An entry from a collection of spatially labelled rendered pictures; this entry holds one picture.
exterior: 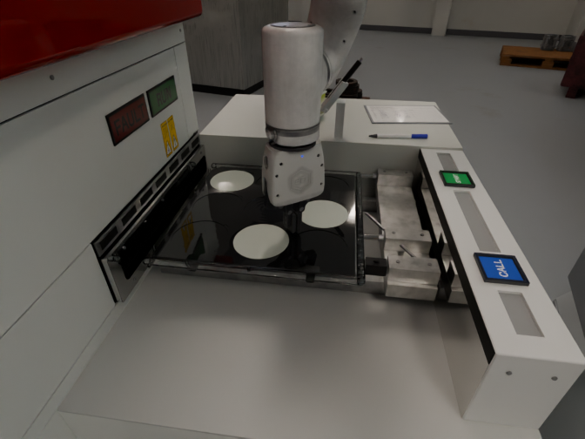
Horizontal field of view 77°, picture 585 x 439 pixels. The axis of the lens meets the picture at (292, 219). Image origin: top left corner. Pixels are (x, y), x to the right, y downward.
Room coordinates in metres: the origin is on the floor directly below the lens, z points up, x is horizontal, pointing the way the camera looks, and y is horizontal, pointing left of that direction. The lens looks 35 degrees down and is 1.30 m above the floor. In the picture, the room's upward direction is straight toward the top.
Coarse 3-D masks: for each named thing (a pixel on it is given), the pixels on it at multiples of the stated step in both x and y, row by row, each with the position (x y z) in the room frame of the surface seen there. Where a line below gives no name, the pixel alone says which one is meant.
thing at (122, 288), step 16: (192, 160) 0.77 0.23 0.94; (176, 176) 0.68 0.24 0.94; (160, 192) 0.61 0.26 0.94; (192, 192) 0.74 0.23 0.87; (144, 208) 0.56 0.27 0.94; (160, 208) 0.59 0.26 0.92; (176, 208) 0.67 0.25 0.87; (144, 224) 0.53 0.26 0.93; (160, 224) 0.61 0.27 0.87; (128, 240) 0.48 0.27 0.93; (160, 240) 0.57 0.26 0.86; (112, 256) 0.43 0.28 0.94; (144, 256) 0.51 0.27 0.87; (112, 272) 0.42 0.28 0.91; (128, 272) 0.47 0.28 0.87; (144, 272) 0.49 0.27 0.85; (112, 288) 0.42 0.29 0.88; (128, 288) 0.44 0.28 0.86
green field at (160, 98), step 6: (162, 84) 0.72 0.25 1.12; (168, 84) 0.74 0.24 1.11; (174, 84) 0.77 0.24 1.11; (156, 90) 0.69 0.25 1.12; (162, 90) 0.71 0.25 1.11; (168, 90) 0.74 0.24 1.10; (174, 90) 0.76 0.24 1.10; (150, 96) 0.66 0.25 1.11; (156, 96) 0.69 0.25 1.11; (162, 96) 0.71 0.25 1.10; (168, 96) 0.73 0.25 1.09; (174, 96) 0.76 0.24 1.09; (156, 102) 0.68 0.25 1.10; (162, 102) 0.70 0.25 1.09; (168, 102) 0.73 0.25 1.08; (156, 108) 0.68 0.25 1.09; (162, 108) 0.70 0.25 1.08
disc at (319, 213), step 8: (320, 200) 0.65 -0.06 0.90; (328, 200) 0.65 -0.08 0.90; (312, 208) 0.62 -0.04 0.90; (320, 208) 0.62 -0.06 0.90; (328, 208) 0.62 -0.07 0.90; (336, 208) 0.62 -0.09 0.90; (344, 208) 0.62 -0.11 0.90; (304, 216) 0.60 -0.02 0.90; (312, 216) 0.60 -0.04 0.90; (320, 216) 0.60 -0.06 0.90; (328, 216) 0.60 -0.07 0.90; (336, 216) 0.60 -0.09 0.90; (344, 216) 0.60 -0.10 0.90; (312, 224) 0.57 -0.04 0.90; (320, 224) 0.57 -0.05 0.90; (328, 224) 0.57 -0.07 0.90; (336, 224) 0.57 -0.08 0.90
